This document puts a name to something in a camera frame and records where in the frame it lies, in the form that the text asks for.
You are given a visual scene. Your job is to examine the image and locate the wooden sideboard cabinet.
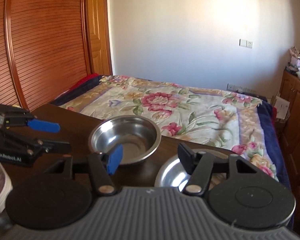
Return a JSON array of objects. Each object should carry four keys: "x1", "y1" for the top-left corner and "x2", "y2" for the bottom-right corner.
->
[{"x1": 279, "y1": 70, "x2": 300, "y2": 221}]

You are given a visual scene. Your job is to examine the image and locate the wooden slatted wardrobe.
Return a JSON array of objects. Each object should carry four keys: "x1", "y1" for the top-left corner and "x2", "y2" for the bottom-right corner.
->
[{"x1": 0, "y1": 0, "x2": 113, "y2": 110}]

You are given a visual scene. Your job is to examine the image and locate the small stainless steel bowl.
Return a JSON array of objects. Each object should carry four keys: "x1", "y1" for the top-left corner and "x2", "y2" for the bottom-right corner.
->
[{"x1": 88, "y1": 115, "x2": 161, "y2": 165}]

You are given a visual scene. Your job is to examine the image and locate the floral storage box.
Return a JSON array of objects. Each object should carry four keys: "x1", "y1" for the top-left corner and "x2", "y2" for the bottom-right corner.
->
[{"x1": 289, "y1": 47, "x2": 300, "y2": 70}]

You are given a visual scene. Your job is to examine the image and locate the white paper bag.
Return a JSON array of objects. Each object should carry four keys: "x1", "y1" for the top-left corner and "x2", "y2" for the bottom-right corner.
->
[{"x1": 274, "y1": 96, "x2": 290, "y2": 120}]

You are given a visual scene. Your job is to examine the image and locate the white wall switch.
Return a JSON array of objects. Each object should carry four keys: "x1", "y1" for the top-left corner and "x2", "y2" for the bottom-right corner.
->
[{"x1": 239, "y1": 39, "x2": 253, "y2": 49}]

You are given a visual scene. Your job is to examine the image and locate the large stainless steel bowl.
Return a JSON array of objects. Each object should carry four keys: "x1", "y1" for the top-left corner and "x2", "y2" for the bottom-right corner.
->
[{"x1": 154, "y1": 148, "x2": 228, "y2": 192}]

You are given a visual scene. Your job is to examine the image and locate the floral bed blanket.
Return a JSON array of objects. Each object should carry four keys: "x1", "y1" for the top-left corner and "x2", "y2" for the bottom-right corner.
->
[{"x1": 52, "y1": 75, "x2": 290, "y2": 186}]

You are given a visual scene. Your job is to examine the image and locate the red folded cloth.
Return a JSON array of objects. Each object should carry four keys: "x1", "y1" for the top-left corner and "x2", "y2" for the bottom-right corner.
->
[{"x1": 68, "y1": 73, "x2": 99, "y2": 91}]

